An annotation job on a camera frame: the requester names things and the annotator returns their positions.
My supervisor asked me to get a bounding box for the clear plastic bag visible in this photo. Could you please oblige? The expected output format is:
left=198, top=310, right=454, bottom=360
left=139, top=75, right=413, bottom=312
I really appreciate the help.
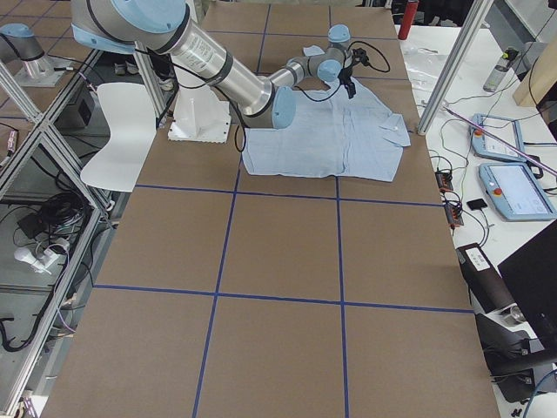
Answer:
left=401, top=45, right=448, bottom=107

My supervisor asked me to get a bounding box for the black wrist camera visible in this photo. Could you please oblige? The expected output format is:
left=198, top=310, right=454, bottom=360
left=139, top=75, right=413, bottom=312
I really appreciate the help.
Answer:
left=352, top=48, right=371, bottom=67

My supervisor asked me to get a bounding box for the near blue teach pendant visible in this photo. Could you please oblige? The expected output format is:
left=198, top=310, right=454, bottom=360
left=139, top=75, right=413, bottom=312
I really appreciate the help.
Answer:
left=478, top=162, right=556, bottom=221

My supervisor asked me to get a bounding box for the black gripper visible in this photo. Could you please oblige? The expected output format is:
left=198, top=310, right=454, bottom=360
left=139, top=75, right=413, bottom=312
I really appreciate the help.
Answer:
left=339, top=65, right=356, bottom=98

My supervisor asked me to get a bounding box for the blue teach pendant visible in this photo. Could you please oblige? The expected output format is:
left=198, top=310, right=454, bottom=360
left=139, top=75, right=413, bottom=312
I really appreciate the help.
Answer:
left=478, top=162, right=556, bottom=221
left=468, top=112, right=529, bottom=163

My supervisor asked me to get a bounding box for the far blue teach pendant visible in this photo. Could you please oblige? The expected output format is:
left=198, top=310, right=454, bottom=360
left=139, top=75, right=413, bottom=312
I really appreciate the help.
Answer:
left=468, top=112, right=529, bottom=163

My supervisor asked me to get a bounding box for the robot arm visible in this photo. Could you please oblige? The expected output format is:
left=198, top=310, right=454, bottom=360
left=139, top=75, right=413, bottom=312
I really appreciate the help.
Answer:
left=70, top=1, right=356, bottom=129

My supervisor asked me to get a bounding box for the white camera mast pedestal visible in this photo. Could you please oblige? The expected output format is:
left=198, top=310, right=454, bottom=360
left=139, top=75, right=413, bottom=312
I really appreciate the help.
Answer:
left=168, top=85, right=232, bottom=144

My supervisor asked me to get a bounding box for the light blue button-up shirt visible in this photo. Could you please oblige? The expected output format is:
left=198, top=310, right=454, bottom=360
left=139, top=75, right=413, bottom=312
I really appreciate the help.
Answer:
left=241, top=44, right=412, bottom=183

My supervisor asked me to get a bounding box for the black monitor screen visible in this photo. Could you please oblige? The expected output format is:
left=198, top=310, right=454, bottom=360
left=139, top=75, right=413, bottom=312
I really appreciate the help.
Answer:
left=498, top=222, right=557, bottom=348

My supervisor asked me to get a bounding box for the red cylindrical bottle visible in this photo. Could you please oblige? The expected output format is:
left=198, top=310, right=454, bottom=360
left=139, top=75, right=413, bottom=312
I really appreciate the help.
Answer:
left=398, top=0, right=419, bottom=40

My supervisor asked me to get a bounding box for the orange black relay module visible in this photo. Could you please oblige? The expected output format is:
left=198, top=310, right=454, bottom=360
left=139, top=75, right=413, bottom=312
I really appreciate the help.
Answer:
left=435, top=171, right=454, bottom=193

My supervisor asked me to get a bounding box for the reacher grabber stick tool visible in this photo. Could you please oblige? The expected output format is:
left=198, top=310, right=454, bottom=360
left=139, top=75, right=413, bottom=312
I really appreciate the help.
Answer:
left=443, top=106, right=557, bottom=178

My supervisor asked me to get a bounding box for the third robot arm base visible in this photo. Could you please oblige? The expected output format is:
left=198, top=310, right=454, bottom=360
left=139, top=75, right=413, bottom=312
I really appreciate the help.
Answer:
left=1, top=24, right=73, bottom=87

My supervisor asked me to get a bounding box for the grey water bottle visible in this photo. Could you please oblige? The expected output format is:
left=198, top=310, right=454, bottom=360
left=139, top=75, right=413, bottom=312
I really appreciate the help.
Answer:
left=483, top=47, right=520, bottom=92

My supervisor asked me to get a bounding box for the white plastic chair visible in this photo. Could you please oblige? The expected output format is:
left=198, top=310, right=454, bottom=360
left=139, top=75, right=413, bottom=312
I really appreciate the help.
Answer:
left=80, top=82, right=157, bottom=192

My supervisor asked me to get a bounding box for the white power strip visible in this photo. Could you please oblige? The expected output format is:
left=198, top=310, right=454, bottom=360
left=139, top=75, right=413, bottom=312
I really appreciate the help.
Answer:
left=14, top=244, right=69, bottom=274

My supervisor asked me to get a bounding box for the aluminium frame post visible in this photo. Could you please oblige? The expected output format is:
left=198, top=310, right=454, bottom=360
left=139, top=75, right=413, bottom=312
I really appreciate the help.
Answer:
left=417, top=0, right=493, bottom=136

